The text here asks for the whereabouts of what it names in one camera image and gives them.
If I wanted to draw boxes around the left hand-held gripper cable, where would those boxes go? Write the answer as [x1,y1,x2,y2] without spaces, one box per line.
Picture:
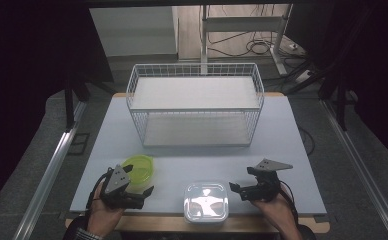
[85,167,114,221]

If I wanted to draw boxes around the white metal desk frame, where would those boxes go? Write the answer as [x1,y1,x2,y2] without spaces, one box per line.
[200,3,294,76]

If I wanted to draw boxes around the silver metal rail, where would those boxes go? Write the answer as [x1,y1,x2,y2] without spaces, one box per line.
[319,99,388,240]
[13,100,88,240]

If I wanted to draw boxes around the green plastic bowl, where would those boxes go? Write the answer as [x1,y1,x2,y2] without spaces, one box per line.
[121,154,155,193]

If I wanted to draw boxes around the right hand-held gripper cable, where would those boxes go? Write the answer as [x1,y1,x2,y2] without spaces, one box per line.
[278,179,300,228]

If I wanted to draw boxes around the person's left hand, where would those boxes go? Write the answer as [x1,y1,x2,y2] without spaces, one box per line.
[87,189,126,238]

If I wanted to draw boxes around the person's right hand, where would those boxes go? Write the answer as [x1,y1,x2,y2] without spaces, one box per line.
[251,186,300,232]

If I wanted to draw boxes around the hand-held gripper cable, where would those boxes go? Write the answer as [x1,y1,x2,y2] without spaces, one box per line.
[85,167,114,221]
[278,179,300,228]

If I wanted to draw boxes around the black floor cables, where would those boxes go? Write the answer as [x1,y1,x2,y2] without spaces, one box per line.
[207,31,283,58]

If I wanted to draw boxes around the black metal stand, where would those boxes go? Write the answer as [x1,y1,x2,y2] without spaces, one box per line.
[283,63,360,132]
[63,75,116,133]

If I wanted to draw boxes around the white square lidded container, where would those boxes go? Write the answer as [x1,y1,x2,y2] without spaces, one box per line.
[183,181,230,224]

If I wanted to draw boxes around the white power strip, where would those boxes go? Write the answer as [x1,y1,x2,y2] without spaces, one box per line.
[294,69,317,85]
[280,36,308,56]

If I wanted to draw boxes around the thin black floor cable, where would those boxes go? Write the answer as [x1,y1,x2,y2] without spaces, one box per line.
[296,125,316,156]

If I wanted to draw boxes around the white wire rack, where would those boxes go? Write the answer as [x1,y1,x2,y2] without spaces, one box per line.
[125,62,266,148]

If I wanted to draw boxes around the dark curtain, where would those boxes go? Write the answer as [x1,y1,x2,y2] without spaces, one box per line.
[0,0,115,216]
[285,0,388,171]

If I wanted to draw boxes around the white panel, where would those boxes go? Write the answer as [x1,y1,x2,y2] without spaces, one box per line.
[88,6,179,58]

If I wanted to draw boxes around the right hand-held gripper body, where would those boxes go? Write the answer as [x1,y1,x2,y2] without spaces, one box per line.
[240,158,294,203]

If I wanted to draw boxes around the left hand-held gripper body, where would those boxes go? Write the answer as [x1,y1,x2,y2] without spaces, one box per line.
[100,164,145,210]

